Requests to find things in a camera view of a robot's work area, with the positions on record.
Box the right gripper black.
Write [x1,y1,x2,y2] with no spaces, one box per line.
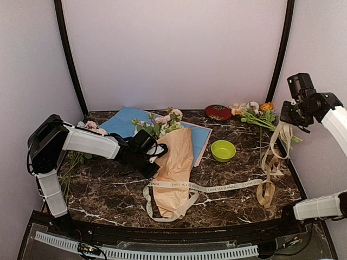
[280,100,313,128]

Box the white rose fake flower stem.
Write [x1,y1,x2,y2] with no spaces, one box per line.
[132,113,161,140]

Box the beige pink wrapping paper sheet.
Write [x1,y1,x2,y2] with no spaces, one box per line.
[152,128,194,218]

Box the pile of fake flowers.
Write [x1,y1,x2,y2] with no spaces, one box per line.
[58,120,109,204]
[229,101,303,163]

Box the white printed ribbon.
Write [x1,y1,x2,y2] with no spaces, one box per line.
[143,121,295,223]

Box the pink rose fake flower stem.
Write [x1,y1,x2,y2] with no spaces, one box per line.
[154,107,184,136]

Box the brown twine ribbon bundle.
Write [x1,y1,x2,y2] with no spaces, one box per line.
[256,157,284,209]

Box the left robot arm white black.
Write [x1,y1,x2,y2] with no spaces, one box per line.
[27,114,168,236]

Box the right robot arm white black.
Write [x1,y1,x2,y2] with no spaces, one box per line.
[277,73,346,235]

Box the blue wrapping paper sheet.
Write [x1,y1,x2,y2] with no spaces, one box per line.
[98,107,213,168]

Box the lime green bowl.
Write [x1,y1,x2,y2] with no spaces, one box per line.
[211,140,236,163]

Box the red round embroidered cushion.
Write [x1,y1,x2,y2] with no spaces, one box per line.
[204,105,232,121]

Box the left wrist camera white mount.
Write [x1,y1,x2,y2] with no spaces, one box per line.
[146,144,168,163]

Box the right black frame post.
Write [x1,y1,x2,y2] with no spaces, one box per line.
[265,0,295,103]

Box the black frame post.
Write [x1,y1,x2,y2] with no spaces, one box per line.
[265,0,295,103]
[54,0,89,116]

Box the white slotted cable duct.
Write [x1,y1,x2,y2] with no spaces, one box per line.
[34,231,259,259]

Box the left black frame post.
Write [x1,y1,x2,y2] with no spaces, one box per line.
[54,0,89,116]

